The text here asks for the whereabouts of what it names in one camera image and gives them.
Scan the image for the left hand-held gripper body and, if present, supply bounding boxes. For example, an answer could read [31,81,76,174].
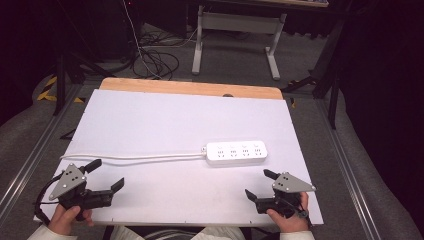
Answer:
[48,162,115,222]

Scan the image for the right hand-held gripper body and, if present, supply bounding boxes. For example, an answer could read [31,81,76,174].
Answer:
[255,171,317,220]

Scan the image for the white power strip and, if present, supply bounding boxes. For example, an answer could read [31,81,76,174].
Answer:
[204,140,269,168]

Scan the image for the person's left hand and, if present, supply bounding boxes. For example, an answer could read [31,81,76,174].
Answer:
[47,203,95,237]

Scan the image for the person's right hand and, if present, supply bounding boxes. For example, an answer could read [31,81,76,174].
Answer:
[266,191,311,234]

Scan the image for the person's white clothing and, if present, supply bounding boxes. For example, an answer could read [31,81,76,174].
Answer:
[109,225,248,240]

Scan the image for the white board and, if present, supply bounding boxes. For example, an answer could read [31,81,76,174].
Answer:
[33,88,325,228]

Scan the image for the yellow black floor tape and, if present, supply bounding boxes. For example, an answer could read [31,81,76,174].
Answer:
[36,75,86,104]

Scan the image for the black metal stand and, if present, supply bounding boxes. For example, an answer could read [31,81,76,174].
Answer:
[281,18,346,130]
[52,49,116,117]

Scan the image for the dark curtain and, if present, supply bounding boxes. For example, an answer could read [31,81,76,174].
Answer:
[338,0,424,231]
[0,0,64,127]

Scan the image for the black gripper strap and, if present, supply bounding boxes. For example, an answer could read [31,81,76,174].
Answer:
[283,198,313,228]

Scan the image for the white power strip cable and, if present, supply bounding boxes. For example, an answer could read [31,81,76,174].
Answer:
[59,146,208,167]

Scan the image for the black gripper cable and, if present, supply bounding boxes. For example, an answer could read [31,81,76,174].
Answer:
[32,172,65,228]

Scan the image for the aluminium rail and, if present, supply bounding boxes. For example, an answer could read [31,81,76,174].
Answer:
[0,84,86,216]
[314,98,373,240]

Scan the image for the black floor cables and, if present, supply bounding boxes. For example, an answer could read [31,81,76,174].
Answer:
[131,31,188,81]

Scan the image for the thin white cable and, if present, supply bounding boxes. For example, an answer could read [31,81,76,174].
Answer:
[121,0,163,80]

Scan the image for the white metal frame desk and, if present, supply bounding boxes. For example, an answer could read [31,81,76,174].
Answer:
[191,0,331,81]

